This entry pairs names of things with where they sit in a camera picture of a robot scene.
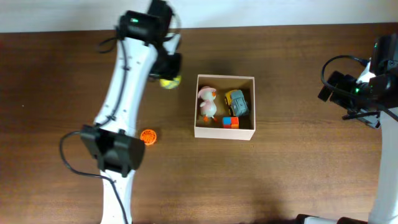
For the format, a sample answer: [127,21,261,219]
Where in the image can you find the yellow ball blue letters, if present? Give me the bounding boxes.
[159,75,182,90]

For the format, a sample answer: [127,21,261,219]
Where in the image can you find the white duck toy pink hat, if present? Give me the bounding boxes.
[197,86,217,122]

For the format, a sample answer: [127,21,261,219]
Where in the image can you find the grey yellow toy truck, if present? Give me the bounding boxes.
[224,90,249,117]

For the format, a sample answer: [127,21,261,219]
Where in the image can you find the multicolour puzzle cube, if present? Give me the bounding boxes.
[222,117,239,129]

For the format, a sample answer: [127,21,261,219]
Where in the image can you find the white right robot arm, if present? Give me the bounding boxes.
[318,61,397,224]

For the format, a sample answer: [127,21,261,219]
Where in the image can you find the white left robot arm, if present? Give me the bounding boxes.
[79,11,182,223]

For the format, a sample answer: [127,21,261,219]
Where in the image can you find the white cardboard box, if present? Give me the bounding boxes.
[193,75,256,141]

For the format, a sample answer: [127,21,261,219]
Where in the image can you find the orange lattice ball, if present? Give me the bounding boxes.
[140,129,157,146]

